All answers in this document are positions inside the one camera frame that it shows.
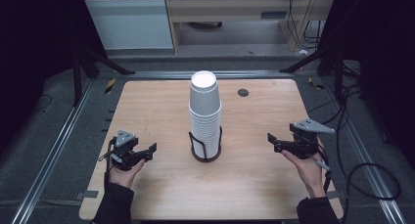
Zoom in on long metal floor rail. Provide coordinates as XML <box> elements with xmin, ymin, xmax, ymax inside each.
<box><xmin>10</xmin><ymin>77</ymin><xmax>96</xmax><ymax>224</ymax></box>
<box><xmin>321</xmin><ymin>76</ymin><xmax>408</xmax><ymax>224</ymax></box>

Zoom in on white cabinet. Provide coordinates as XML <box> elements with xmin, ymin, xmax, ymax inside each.
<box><xmin>84</xmin><ymin>0</ymin><xmax>175</xmax><ymax>51</ymax></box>

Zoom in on black cables under desk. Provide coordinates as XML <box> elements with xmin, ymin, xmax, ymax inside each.
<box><xmin>288</xmin><ymin>0</ymin><xmax>325</xmax><ymax>51</ymax></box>

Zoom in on yellow black tape strip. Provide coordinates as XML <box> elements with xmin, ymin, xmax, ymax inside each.
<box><xmin>104</xmin><ymin>77</ymin><xmax>117</xmax><ymax>95</ymax></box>
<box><xmin>307</xmin><ymin>76</ymin><xmax>326</xmax><ymax>91</ymax></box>

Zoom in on person's left hand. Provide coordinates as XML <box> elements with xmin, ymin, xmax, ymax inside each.
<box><xmin>108</xmin><ymin>158</ymin><xmax>147</xmax><ymax>190</ymax></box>

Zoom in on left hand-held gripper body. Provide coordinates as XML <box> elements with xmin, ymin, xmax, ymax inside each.
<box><xmin>110</xmin><ymin>129</ymin><xmax>147</xmax><ymax>172</ymax></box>

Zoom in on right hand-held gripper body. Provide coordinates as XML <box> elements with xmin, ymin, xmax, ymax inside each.
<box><xmin>289</xmin><ymin>117</ymin><xmax>336</xmax><ymax>160</ymax></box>

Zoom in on stack of white paper cups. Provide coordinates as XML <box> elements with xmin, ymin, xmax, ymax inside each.
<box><xmin>188</xmin><ymin>102</ymin><xmax>223</xmax><ymax>160</ymax></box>

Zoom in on bundle of black floor cables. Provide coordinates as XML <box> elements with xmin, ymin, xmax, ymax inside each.
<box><xmin>307</xmin><ymin>82</ymin><xmax>364</xmax><ymax>163</ymax></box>

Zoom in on left hand-held gripper cable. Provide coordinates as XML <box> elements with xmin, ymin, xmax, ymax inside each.
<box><xmin>98</xmin><ymin>137</ymin><xmax>124</xmax><ymax>190</ymax></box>

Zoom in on looped black floor cable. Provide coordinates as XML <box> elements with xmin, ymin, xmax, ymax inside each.
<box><xmin>339</xmin><ymin>162</ymin><xmax>402</xmax><ymax>224</ymax></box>

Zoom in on dark curtain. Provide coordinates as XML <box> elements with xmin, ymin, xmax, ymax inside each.
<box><xmin>0</xmin><ymin>0</ymin><xmax>109</xmax><ymax>154</ymax></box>
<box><xmin>317</xmin><ymin>0</ymin><xmax>415</xmax><ymax>169</ymax></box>

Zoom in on light wooden desk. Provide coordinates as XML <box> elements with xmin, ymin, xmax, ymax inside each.
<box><xmin>164</xmin><ymin>0</ymin><xmax>336</xmax><ymax>54</ymax></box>

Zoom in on thin black floor cable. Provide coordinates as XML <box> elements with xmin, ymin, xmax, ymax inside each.
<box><xmin>26</xmin><ymin>93</ymin><xmax>54</xmax><ymax>116</ymax></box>

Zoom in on grey table corner bracket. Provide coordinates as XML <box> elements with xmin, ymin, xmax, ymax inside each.
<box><xmin>75</xmin><ymin>190</ymin><xmax>100</xmax><ymax>201</ymax></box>
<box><xmin>326</xmin><ymin>190</ymin><xmax>347</xmax><ymax>201</ymax></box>

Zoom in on right hand-held gripper cable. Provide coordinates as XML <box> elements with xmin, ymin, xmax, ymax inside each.
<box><xmin>313</xmin><ymin>145</ymin><xmax>334</xmax><ymax>195</ymax></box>

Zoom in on hand-held gripper cable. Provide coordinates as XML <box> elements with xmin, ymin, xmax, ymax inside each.
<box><xmin>313</xmin><ymin>145</ymin><xmax>334</xmax><ymax>195</ymax></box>
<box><xmin>98</xmin><ymin>137</ymin><xmax>124</xmax><ymax>190</ymax></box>

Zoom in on black metal stand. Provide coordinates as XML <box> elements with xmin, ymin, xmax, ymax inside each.
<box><xmin>71</xmin><ymin>47</ymin><xmax>136</xmax><ymax>108</ymax></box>
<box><xmin>279</xmin><ymin>43</ymin><xmax>360</xmax><ymax>104</ymax></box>

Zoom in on person's right hand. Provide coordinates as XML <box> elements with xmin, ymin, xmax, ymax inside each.
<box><xmin>281</xmin><ymin>137</ymin><xmax>328</xmax><ymax>200</ymax></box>

